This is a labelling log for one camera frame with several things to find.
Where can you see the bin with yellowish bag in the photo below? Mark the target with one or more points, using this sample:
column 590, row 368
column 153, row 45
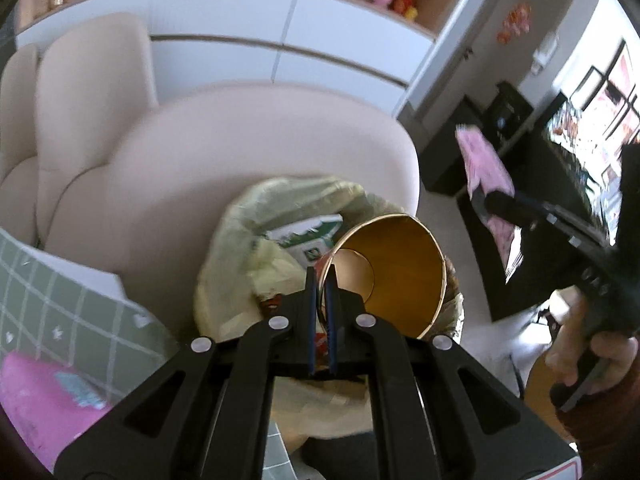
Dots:
column 235, row 240

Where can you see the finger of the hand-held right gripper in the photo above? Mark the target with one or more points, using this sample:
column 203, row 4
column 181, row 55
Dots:
column 505, row 205
column 585, row 270

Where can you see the window with red decorations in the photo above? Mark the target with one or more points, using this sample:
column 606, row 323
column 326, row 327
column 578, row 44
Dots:
column 617, row 90

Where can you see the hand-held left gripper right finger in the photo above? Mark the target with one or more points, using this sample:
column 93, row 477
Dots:
column 332, row 325

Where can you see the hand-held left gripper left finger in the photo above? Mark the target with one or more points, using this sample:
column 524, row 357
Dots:
column 313, row 325

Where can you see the white wall switch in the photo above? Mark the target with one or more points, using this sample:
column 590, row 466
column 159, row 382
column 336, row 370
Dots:
column 545, row 54

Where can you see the green and white packet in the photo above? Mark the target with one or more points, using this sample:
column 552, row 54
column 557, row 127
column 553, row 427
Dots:
column 300, row 240

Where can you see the gold paper cup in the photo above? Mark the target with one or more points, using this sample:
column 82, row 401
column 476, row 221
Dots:
column 400, row 260

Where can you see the red door decoration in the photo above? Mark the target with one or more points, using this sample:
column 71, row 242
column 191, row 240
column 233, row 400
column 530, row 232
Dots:
column 515, row 22

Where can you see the black low cabinet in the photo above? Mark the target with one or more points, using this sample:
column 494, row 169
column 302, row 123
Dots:
column 452, row 155

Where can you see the white low cabinet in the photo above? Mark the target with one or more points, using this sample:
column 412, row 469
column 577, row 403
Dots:
column 225, row 25

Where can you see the person's right hand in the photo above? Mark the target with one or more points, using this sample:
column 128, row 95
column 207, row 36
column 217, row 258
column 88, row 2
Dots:
column 610, row 360

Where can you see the black box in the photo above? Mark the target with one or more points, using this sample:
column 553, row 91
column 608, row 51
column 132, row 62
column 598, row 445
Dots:
column 507, row 110

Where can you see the red and gold ornament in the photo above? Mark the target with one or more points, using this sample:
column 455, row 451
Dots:
column 405, row 6

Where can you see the pink plastic packet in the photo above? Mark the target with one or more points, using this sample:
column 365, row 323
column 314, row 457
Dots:
column 45, row 405

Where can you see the grey door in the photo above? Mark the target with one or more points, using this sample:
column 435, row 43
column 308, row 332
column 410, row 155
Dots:
column 490, row 20

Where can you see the green checked tablecloth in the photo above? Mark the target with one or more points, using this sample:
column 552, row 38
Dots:
column 65, row 305

